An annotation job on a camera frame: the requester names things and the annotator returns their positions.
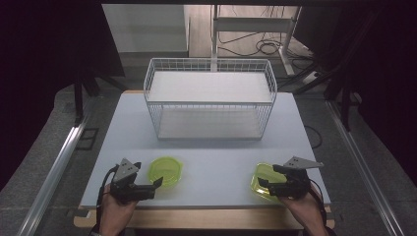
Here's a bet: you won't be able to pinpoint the grey cabinet panel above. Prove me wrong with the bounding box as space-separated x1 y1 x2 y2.
101 3 192 56

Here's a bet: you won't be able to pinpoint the round green translucent plate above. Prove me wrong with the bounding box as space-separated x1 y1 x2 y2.
149 155 184 189

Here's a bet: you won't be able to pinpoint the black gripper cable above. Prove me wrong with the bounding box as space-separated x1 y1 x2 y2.
89 163 120 236
308 178 330 230

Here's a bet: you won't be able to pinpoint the dark curtain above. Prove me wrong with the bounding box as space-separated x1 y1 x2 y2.
0 0 126 193
293 0 417 188

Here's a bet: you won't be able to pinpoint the silver metal rail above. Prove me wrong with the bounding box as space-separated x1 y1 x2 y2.
16 97 96 236
325 99 407 236

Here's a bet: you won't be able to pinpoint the black metal stand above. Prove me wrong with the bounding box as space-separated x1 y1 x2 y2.
72 69 128 126
278 48 363 132

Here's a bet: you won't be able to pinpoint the person's left hand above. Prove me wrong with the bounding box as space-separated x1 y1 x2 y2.
98 184 139 231

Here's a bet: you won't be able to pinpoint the person's right hand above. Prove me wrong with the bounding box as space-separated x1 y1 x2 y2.
278 185 327 231

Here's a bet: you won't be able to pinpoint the white metal desk frame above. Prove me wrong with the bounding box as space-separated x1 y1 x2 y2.
210 4 303 77

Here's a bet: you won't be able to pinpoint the black floor cables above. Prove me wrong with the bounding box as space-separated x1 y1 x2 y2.
217 30 317 62

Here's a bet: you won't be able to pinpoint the black floor bracket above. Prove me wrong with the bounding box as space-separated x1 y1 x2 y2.
74 127 100 151

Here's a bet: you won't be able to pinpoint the square green translucent plate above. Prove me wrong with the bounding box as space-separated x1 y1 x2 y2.
250 162 288 202

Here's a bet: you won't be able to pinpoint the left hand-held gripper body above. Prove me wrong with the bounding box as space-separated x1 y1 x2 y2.
109 157 155 203

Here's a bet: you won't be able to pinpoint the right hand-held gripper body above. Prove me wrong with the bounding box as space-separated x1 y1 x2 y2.
269 155 325 200

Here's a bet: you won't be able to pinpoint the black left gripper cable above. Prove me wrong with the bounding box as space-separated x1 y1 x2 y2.
89 163 120 236

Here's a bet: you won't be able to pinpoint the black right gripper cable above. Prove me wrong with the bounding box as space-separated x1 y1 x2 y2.
308 178 330 230

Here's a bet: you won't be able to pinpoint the white wire two-tier rack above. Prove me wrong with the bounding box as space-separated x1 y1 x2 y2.
143 57 278 142

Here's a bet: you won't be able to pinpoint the thin black floor cable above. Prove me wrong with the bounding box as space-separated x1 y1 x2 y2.
304 124 325 150

